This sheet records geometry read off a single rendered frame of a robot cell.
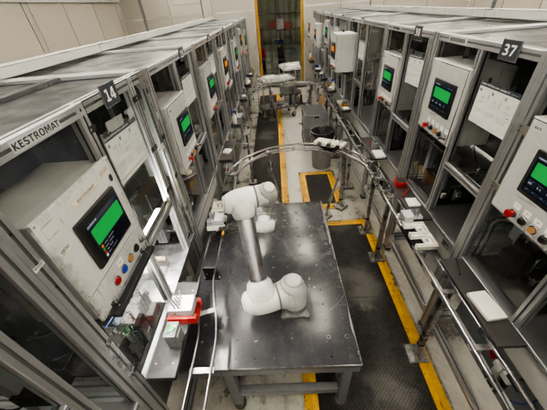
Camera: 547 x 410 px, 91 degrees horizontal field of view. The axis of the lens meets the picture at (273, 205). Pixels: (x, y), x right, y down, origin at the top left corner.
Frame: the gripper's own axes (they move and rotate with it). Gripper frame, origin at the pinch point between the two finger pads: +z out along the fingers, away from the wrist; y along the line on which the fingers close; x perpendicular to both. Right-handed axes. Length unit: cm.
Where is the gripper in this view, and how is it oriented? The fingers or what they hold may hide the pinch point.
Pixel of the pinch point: (223, 228)
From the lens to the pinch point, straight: 216.2
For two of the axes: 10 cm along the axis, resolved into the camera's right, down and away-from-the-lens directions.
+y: -0.7, -8.0, -6.0
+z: -10.0, 0.6, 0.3
